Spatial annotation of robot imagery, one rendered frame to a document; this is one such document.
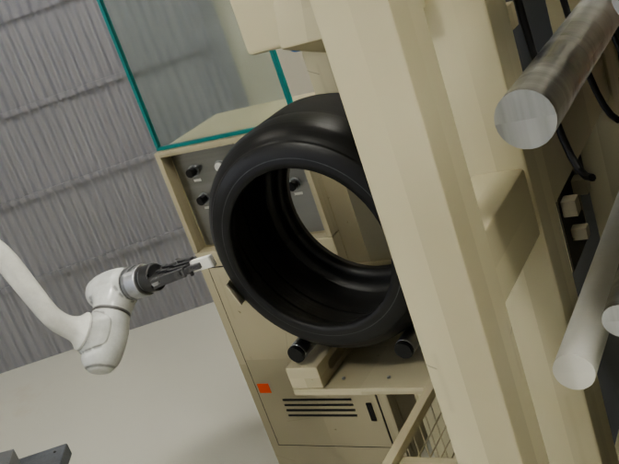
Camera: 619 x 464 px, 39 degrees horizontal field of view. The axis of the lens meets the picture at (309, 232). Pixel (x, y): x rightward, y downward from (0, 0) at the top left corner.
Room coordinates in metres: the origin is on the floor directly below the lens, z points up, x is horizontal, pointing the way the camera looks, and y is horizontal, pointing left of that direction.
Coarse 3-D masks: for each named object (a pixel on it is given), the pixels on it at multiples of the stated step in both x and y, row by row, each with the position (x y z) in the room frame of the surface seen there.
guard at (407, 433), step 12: (420, 396) 1.35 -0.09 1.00; (432, 396) 1.35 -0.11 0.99; (420, 408) 1.31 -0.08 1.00; (432, 408) 1.36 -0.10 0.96; (408, 420) 1.29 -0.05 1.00; (420, 420) 1.29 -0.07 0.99; (408, 432) 1.25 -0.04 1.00; (396, 444) 1.23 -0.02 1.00; (408, 444) 1.24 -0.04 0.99; (396, 456) 1.20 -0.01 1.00; (420, 456) 1.28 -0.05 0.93
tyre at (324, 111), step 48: (336, 96) 1.91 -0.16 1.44; (240, 144) 1.86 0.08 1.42; (288, 144) 1.76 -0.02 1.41; (336, 144) 1.72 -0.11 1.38; (240, 192) 1.84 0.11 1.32; (288, 192) 2.12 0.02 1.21; (240, 240) 2.02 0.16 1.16; (288, 240) 2.12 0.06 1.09; (240, 288) 1.90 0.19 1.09; (288, 288) 2.02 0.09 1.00; (336, 288) 2.04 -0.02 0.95; (384, 288) 1.99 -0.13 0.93; (336, 336) 1.78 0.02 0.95; (384, 336) 1.74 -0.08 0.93
